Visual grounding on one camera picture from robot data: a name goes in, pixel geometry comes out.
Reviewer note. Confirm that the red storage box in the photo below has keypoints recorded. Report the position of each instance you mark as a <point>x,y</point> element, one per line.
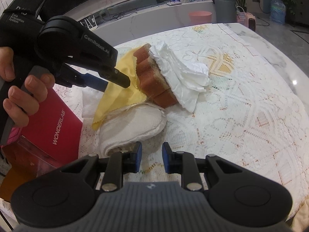
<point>53,125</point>

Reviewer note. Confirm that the pink waste bin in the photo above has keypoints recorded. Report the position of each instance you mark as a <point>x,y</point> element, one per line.
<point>200,18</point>

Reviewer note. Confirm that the white lace tablecloth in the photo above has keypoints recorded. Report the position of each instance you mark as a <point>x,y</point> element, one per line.
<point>241,125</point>

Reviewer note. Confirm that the pink space heater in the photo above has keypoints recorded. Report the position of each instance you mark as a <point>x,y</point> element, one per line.
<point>251,21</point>

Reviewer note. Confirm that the grey trash can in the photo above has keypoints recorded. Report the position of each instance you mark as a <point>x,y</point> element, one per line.
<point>224,9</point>

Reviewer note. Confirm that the blue water bottle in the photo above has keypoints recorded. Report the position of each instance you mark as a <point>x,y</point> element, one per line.
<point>277,12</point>

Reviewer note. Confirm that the woven handbag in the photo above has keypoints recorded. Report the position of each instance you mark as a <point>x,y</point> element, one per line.
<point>240,17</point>

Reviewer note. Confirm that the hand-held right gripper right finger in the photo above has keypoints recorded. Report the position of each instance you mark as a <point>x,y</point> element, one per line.
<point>166,157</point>

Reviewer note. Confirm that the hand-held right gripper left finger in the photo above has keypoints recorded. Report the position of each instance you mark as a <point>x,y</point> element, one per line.
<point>138,154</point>

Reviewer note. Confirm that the marble television console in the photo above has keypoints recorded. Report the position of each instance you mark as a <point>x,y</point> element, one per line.
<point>157,17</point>

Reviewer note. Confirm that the dark drawer cabinet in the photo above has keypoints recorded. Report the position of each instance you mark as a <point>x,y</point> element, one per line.
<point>301,2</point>

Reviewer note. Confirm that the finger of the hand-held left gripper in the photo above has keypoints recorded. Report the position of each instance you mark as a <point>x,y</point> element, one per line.
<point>95,82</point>
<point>120,78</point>

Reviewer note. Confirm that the white folded towel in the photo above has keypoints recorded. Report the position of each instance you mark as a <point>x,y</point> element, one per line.
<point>135,123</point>

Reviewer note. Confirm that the orange cardboard box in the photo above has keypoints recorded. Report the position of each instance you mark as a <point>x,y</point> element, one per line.
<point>7,186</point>

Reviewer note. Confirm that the person's left hand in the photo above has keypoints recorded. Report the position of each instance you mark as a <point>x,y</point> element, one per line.
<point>26,94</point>

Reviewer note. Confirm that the white crumpled tissue paper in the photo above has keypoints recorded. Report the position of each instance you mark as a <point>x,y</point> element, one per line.
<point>178,77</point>

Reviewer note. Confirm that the yellow cloth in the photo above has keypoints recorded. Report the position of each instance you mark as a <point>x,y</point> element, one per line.
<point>120,96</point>

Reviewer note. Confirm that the white router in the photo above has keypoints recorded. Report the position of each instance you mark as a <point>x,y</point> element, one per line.
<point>93,25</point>

